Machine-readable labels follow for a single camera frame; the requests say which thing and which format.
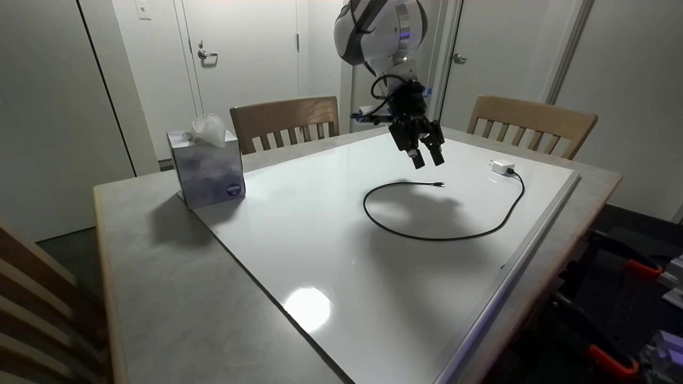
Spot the blue grey tissue box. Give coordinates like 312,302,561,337
166,126,250,211

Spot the red handled black clamp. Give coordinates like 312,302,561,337
585,344,642,381
624,259,668,287

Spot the black charger cable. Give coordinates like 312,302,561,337
362,168,530,243

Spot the white charger adapter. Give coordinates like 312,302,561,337
491,158,522,179

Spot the black robot stand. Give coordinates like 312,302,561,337
490,205,683,384

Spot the silver door lever handle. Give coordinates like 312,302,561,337
194,40,223,71

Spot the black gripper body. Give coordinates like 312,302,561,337
386,79,444,147

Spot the large white board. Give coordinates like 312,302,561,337
190,126,583,384

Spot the light wooden slat-back chair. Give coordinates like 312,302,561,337
0,222,114,384
466,95,601,163
229,95,342,155

